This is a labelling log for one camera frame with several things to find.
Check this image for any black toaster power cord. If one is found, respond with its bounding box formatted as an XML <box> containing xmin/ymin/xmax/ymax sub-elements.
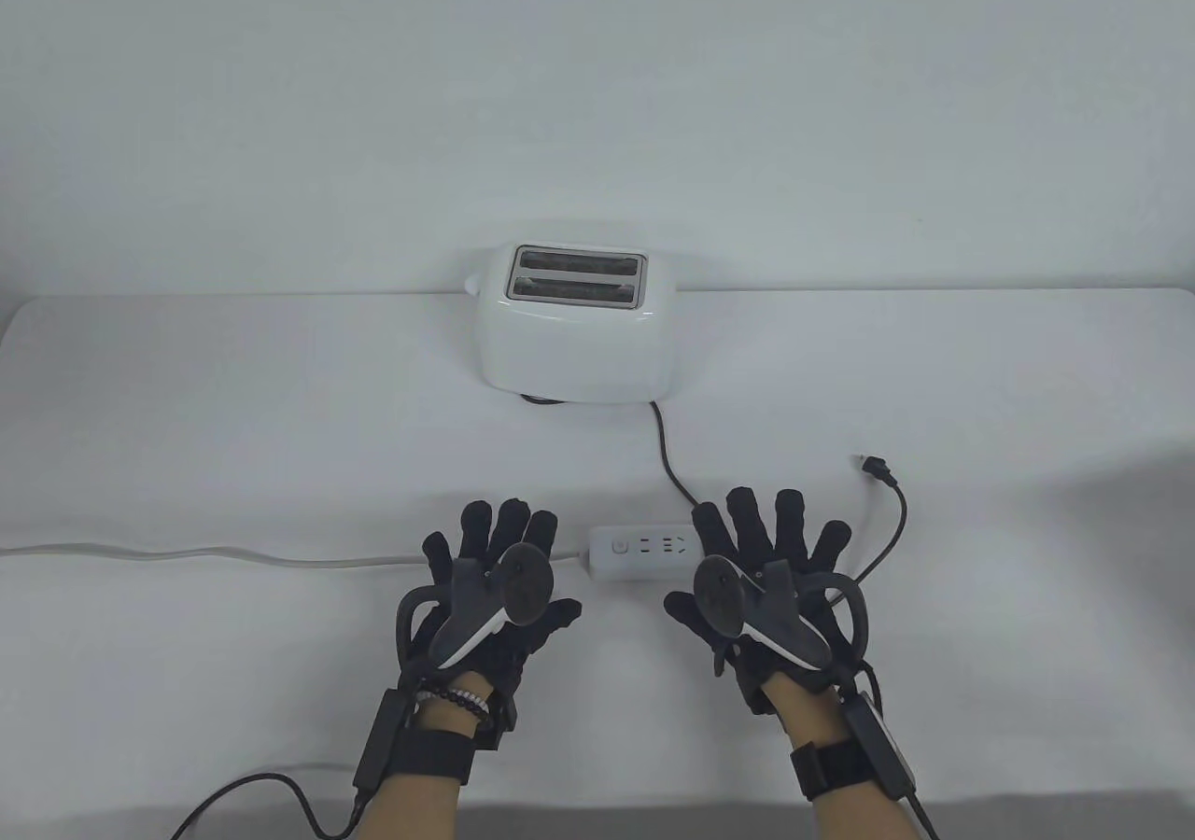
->
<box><xmin>521</xmin><ymin>392</ymin><xmax>909</xmax><ymax>589</ymax></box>

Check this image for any white two-slot toaster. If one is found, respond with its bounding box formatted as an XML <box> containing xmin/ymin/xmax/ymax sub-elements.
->
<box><xmin>464</xmin><ymin>243</ymin><xmax>680</xmax><ymax>405</ymax></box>

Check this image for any black wrist sensor module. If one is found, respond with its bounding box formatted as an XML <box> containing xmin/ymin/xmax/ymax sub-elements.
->
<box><xmin>353</xmin><ymin>688</ymin><xmax>413</xmax><ymax>795</ymax></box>
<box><xmin>840</xmin><ymin>691</ymin><xmax>919</xmax><ymax>800</ymax></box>

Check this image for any beaded bracelet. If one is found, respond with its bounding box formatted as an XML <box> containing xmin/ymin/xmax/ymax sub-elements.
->
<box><xmin>411</xmin><ymin>679</ymin><xmax>497</xmax><ymax>731</ymax></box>

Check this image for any person's left hand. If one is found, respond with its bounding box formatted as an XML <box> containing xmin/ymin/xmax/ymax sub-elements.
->
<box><xmin>411</xmin><ymin>497</ymin><xmax>584</xmax><ymax>748</ymax></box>

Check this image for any person's right hand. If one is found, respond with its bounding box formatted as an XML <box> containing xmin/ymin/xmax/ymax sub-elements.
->
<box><xmin>665</xmin><ymin>485</ymin><xmax>874</xmax><ymax>715</ymax></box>

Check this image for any person's right forearm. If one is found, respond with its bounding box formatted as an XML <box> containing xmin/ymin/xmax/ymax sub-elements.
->
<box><xmin>766</xmin><ymin>672</ymin><xmax>921</xmax><ymax>840</ymax></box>

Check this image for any white tablecloth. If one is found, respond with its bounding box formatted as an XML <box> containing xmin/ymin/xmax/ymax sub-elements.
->
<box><xmin>0</xmin><ymin>287</ymin><xmax>1195</xmax><ymax>840</ymax></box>

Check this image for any white power strip cable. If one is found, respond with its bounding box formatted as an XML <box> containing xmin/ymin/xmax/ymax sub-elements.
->
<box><xmin>0</xmin><ymin>545</ymin><xmax>592</xmax><ymax>569</ymax></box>

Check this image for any white power strip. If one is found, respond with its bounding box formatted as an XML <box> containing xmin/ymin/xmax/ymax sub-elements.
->
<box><xmin>588</xmin><ymin>525</ymin><xmax>704</xmax><ymax>585</ymax></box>

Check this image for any black wrist strap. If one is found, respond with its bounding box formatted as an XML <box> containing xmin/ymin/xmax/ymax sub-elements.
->
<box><xmin>789</xmin><ymin>737</ymin><xmax>884</xmax><ymax>803</ymax></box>
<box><xmin>397</xmin><ymin>728</ymin><xmax>478</xmax><ymax>786</ymax></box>

